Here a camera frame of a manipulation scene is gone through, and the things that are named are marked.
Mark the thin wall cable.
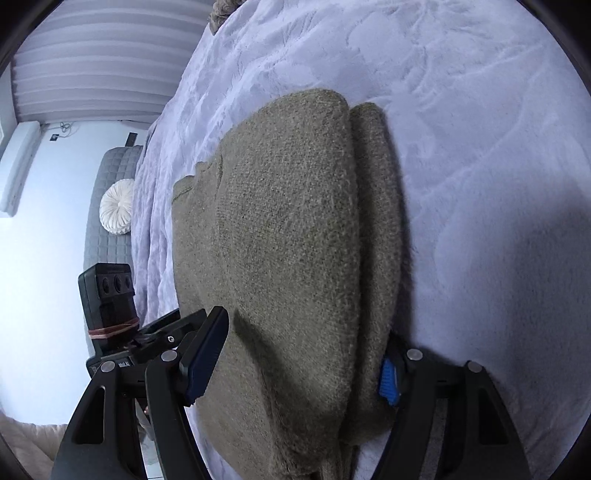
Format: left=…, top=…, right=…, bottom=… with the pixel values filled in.
left=44, top=121, right=77, bottom=140

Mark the beige cushioned seat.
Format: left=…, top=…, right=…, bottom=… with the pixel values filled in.
left=0, top=411, right=70, bottom=468

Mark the olive brown knit sweater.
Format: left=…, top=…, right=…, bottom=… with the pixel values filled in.
left=172, top=89, right=414, bottom=480

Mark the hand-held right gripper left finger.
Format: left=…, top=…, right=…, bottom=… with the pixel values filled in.
left=50, top=305, right=230, bottom=480

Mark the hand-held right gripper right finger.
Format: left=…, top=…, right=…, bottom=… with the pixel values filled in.
left=373, top=333, right=532, bottom=480

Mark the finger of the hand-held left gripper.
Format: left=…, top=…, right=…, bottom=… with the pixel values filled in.
left=137, top=308, right=208, bottom=355

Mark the white air conditioner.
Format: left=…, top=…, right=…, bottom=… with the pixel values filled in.
left=0, top=121, right=41, bottom=217

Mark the lavender plush blanket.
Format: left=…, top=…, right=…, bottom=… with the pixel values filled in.
left=131, top=0, right=591, bottom=480

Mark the grey quilted headboard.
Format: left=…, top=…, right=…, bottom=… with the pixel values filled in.
left=82, top=145, right=146, bottom=342

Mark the pale pleated curtain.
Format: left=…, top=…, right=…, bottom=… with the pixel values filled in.
left=9, top=0, right=218, bottom=127

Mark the white round pleated cushion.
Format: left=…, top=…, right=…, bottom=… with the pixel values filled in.
left=99, top=180, right=136, bottom=236

